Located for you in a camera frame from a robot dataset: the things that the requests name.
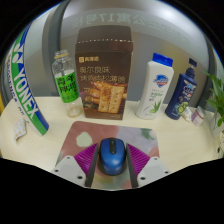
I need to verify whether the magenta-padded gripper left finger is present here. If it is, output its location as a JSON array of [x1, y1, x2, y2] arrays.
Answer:
[[51, 143, 100, 188]]

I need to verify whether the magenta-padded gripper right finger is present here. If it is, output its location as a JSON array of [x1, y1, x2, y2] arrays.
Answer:
[[124, 143, 172, 189]]

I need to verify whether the blue computer mouse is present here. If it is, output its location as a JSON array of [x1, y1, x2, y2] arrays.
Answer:
[[97, 137, 128, 176]]

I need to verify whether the floral pastel mouse pad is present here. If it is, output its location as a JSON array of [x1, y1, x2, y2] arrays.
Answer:
[[54, 120, 160, 191]]

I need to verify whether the crumpled white tissue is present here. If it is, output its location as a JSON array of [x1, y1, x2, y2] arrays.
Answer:
[[181, 106, 194, 123]]

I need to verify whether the white bottle blue cap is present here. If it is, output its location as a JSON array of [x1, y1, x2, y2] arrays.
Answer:
[[135, 52, 175, 120]]

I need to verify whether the small white jar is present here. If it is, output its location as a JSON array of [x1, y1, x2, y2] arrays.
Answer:
[[191, 105, 207, 127]]

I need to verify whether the clear bottle green label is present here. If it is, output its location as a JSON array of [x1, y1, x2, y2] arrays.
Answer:
[[51, 49, 84, 118]]

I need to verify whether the dark blue pump bottle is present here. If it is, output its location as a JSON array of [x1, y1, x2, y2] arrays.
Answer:
[[164, 57, 198, 121]]

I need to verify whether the white green shuttlecock tube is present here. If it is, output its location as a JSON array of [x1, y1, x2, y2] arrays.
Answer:
[[5, 24, 50, 137]]

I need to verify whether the brown cracker box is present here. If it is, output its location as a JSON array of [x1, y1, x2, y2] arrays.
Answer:
[[74, 25, 134, 121]]

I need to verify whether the green plant white pot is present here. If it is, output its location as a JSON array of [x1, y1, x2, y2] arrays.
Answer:
[[203, 70, 224, 158]]

